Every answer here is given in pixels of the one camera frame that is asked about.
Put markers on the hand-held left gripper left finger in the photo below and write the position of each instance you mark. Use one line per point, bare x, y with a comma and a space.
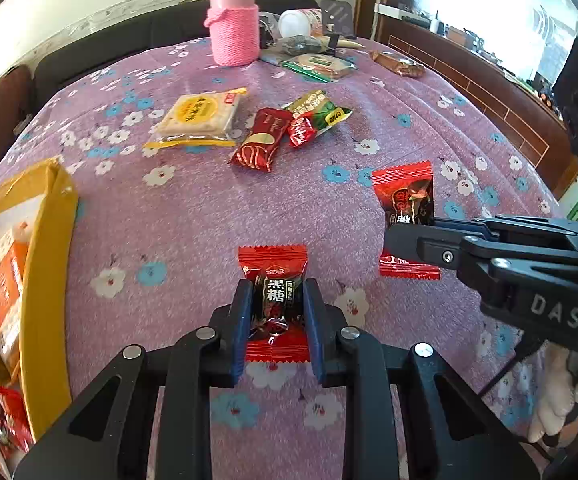
239, 340

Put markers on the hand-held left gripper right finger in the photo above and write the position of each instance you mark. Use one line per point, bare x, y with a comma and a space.
316, 345

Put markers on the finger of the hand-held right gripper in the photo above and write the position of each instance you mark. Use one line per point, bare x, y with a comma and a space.
409, 242

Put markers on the red black candy packet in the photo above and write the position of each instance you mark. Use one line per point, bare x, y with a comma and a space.
406, 195
276, 295

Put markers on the cardboard tray with yellow tape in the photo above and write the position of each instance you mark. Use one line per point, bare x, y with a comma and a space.
51, 260

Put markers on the person's right hand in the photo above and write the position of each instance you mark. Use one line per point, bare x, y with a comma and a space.
554, 390

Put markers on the small red candy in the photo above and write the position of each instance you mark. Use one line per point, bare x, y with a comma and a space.
301, 131

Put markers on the green candy packet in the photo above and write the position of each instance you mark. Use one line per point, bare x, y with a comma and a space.
321, 110

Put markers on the wooden cabinet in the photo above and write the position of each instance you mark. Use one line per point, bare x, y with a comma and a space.
489, 105

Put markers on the dark red chocolate packet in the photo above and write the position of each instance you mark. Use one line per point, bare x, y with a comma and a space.
261, 142

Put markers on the brown snack packet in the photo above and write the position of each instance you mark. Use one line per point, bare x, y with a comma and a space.
399, 64

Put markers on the green white cracker packet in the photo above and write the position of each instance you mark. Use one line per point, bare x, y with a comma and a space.
319, 66

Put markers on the dark small clutter bundle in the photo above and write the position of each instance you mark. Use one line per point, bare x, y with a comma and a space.
301, 45

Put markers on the yellow cracker packet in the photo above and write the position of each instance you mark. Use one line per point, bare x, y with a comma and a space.
199, 115

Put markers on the orange white snack packet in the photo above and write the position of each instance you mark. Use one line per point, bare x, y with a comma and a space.
9, 290

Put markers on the dark grey phone stand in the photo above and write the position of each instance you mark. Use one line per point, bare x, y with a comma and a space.
336, 15

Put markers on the white plastic jar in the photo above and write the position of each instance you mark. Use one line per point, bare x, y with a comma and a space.
296, 22

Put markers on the window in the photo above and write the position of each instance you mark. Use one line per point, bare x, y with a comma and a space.
499, 5

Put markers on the pink bottle with knitted sleeve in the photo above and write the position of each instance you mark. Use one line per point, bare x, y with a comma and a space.
234, 25

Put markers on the black sofa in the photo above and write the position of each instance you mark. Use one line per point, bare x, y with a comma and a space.
134, 35

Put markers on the maroon armchair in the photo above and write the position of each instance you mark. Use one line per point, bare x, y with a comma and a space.
11, 110

